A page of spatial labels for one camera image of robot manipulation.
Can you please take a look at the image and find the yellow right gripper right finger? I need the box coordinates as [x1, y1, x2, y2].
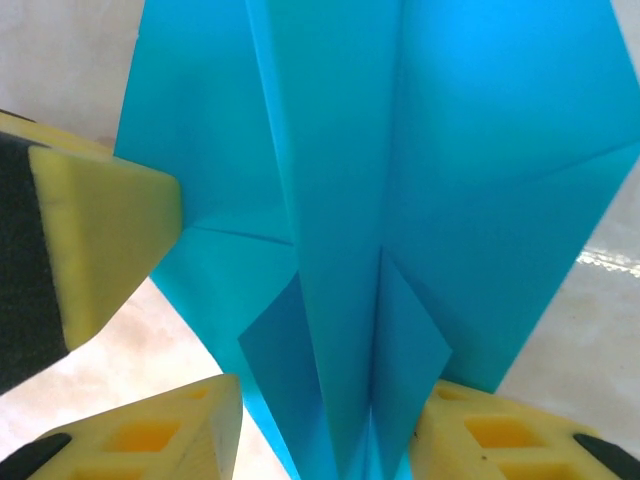
[409, 379, 640, 480]

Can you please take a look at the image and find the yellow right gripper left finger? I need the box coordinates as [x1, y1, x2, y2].
[0, 374, 245, 480]

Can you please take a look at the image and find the blue square paper sheet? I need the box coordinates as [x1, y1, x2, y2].
[113, 0, 640, 480]

